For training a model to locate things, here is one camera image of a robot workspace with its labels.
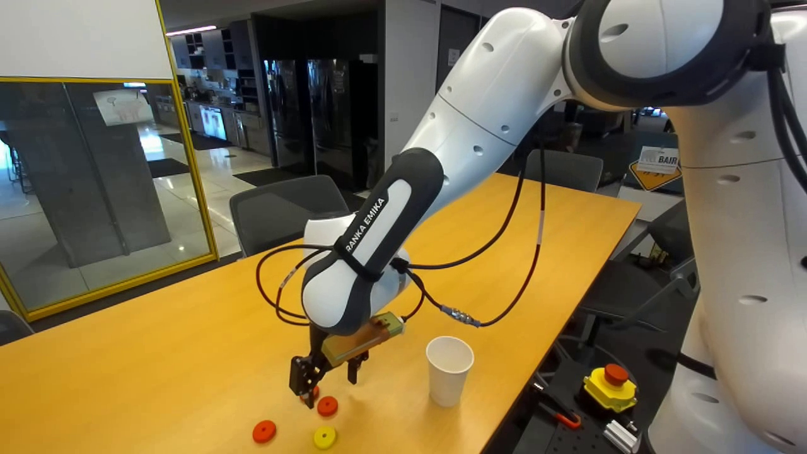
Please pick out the yellow framed glass partition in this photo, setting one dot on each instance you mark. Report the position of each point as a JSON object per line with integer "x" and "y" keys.
{"x": 84, "y": 167}

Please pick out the black display cabinets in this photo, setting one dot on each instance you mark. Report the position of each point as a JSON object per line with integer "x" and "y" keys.
{"x": 330, "y": 108}

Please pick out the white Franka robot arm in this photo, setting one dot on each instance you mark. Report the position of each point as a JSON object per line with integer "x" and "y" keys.
{"x": 506, "y": 92}

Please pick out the white wall panel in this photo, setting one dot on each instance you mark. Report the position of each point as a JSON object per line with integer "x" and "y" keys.
{"x": 84, "y": 37}

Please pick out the grey office chair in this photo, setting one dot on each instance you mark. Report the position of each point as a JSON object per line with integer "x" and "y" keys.
{"x": 568, "y": 167}
{"x": 627, "y": 290}
{"x": 278, "y": 215}

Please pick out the yellow round disc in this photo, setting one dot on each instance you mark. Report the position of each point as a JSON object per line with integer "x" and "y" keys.
{"x": 323, "y": 436}

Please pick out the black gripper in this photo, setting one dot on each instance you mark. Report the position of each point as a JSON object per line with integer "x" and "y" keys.
{"x": 319, "y": 346}

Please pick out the yellow and white sign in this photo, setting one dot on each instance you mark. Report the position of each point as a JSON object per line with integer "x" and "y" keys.
{"x": 659, "y": 160}

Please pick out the tan wrist camera block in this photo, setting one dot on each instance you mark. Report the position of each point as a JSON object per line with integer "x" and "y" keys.
{"x": 361, "y": 341}

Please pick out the yellow red emergency stop button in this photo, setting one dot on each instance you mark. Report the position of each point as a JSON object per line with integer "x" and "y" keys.
{"x": 609, "y": 391}

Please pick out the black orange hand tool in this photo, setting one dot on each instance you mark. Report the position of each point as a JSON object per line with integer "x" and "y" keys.
{"x": 562, "y": 416}

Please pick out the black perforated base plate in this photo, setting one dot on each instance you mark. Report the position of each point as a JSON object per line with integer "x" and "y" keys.
{"x": 538, "y": 436}

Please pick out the silver metal block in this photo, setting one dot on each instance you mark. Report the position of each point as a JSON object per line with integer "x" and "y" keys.
{"x": 621, "y": 435}

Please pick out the white paper cup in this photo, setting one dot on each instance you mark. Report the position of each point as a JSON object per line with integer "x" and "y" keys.
{"x": 448, "y": 382}

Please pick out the orange round disc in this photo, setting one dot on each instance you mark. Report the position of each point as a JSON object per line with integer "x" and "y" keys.
{"x": 264, "y": 432}
{"x": 327, "y": 406}

